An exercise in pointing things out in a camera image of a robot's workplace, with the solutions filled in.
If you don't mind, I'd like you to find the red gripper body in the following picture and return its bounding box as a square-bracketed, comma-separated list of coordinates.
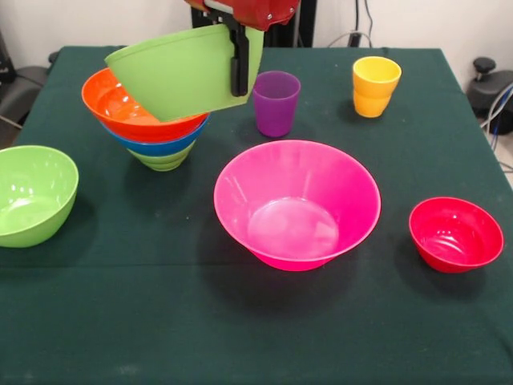
[184, 0, 301, 33]

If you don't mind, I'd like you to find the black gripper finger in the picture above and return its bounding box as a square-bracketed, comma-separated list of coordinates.
[227, 22, 251, 98]

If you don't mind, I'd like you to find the large green plastic bowl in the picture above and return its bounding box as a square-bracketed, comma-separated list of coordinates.
[103, 22, 265, 124]
[0, 144, 80, 249]

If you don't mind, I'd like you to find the blue plastic bowl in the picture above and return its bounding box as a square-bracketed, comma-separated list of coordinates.
[102, 114, 212, 157]

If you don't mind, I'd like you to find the orange plastic bowl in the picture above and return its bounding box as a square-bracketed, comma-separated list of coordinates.
[81, 67, 212, 144]

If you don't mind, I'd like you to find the pink plastic bowl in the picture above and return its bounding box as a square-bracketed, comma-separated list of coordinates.
[212, 140, 382, 273]

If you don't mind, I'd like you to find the purple plastic cup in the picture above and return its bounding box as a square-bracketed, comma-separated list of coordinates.
[252, 71, 302, 138]

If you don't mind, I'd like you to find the small green plastic bowl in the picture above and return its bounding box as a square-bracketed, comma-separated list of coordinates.
[127, 140, 196, 172]

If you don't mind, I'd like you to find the yellow plastic cup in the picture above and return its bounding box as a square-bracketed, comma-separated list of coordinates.
[353, 90, 392, 119]
[352, 55, 402, 99]

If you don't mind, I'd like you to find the black office chair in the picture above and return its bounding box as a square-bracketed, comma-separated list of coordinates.
[0, 30, 61, 129]

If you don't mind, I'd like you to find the black equipment base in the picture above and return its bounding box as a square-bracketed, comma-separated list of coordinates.
[467, 57, 513, 118]

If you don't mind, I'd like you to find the dark green tablecloth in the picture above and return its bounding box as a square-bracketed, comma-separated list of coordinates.
[0, 46, 513, 385]

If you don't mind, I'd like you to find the small red plastic bowl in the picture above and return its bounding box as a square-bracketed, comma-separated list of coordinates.
[408, 196, 505, 274]

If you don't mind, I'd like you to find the bundle of grey cables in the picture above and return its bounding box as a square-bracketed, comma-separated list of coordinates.
[479, 82, 513, 140]

